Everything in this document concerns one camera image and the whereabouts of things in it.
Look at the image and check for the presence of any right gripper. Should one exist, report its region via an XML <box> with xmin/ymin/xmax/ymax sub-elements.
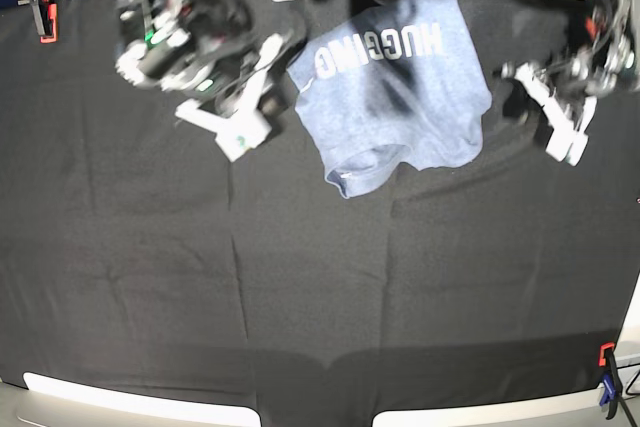
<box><xmin>115</xmin><ymin>6</ymin><xmax>292</xmax><ymax>133</ymax></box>

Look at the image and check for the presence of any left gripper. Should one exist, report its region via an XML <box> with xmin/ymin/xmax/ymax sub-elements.
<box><xmin>499</xmin><ymin>41</ymin><xmax>635</xmax><ymax>135</ymax></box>

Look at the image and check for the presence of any light blue t-shirt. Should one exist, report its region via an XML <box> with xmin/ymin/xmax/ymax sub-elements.
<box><xmin>287</xmin><ymin>0</ymin><xmax>492</xmax><ymax>199</ymax></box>

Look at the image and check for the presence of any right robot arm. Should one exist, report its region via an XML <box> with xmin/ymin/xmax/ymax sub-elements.
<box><xmin>115</xmin><ymin>0</ymin><xmax>305</xmax><ymax>145</ymax></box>

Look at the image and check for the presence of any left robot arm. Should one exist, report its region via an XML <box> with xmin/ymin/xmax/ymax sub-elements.
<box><xmin>498</xmin><ymin>0</ymin><xmax>639</xmax><ymax>123</ymax></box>

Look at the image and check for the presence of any black table cloth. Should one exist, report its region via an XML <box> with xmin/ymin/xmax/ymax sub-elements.
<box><xmin>1</xmin><ymin>0</ymin><xmax>639</xmax><ymax>426</ymax></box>

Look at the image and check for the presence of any orange clamp top left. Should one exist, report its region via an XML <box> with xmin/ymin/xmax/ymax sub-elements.
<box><xmin>29</xmin><ymin>0</ymin><xmax>58</xmax><ymax>44</ymax></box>

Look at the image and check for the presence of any orange blue clamp bottom right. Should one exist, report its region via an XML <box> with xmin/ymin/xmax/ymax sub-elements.
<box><xmin>598</xmin><ymin>342</ymin><xmax>623</xmax><ymax>420</ymax></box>

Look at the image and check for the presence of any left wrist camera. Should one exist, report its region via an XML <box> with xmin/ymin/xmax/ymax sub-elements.
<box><xmin>542</xmin><ymin>96</ymin><xmax>597</xmax><ymax>166</ymax></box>

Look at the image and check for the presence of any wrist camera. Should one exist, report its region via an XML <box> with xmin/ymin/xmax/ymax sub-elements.
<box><xmin>215</xmin><ymin>70</ymin><xmax>272</xmax><ymax>162</ymax></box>
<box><xmin>542</xmin><ymin>96</ymin><xmax>597</xmax><ymax>166</ymax></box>

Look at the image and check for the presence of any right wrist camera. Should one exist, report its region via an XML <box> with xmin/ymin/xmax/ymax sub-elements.
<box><xmin>215</xmin><ymin>70</ymin><xmax>272</xmax><ymax>162</ymax></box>

